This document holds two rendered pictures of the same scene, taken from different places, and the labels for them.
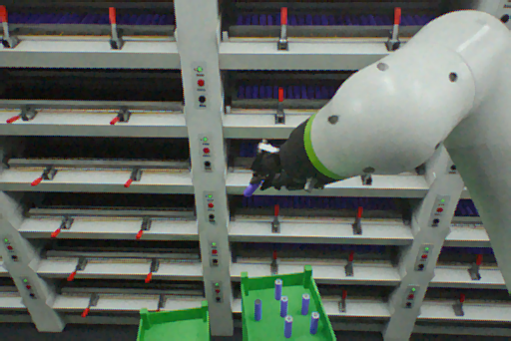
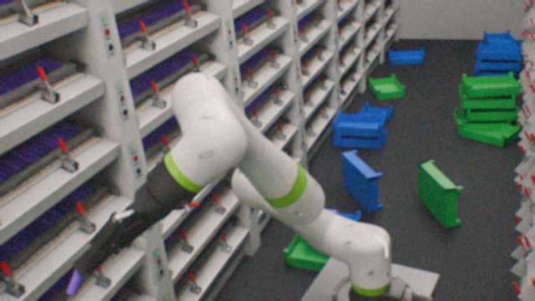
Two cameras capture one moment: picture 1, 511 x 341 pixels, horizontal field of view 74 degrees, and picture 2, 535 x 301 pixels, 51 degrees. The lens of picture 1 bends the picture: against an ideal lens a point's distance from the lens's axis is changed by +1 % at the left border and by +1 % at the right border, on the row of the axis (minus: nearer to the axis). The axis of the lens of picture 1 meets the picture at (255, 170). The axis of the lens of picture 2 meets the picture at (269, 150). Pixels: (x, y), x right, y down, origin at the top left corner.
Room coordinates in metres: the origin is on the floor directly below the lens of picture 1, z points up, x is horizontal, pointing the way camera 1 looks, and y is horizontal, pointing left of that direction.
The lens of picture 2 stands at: (-0.13, 0.67, 1.56)
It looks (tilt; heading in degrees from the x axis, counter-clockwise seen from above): 26 degrees down; 293
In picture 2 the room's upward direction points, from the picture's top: 6 degrees counter-clockwise
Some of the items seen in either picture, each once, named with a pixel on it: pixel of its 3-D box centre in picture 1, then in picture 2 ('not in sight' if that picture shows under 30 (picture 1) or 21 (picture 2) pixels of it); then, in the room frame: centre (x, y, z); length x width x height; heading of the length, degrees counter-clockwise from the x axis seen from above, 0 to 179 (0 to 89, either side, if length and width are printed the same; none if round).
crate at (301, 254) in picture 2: not in sight; (323, 250); (0.50, -1.28, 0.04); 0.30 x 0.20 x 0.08; 178
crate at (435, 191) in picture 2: not in sight; (438, 192); (0.05, -1.77, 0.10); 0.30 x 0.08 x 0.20; 122
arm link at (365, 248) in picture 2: not in sight; (365, 256); (0.18, -0.70, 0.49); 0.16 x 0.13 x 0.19; 156
